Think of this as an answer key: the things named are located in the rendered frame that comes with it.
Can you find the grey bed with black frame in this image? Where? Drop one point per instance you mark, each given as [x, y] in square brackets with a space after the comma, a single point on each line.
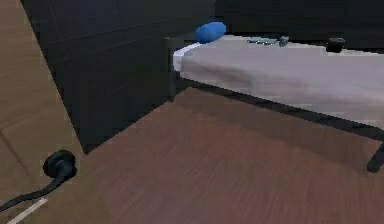
[266, 76]

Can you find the flat teal book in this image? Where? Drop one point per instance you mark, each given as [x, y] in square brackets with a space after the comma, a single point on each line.
[262, 41]

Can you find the blue pillow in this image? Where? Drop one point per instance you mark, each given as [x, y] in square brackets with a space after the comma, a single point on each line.
[210, 32]

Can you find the small teal object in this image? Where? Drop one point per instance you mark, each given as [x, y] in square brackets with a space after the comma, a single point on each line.
[284, 41]

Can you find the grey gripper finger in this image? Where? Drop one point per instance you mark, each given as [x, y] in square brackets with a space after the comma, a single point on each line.
[30, 209]
[60, 164]

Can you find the small black round object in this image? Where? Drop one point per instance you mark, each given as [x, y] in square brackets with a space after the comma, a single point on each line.
[335, 45]

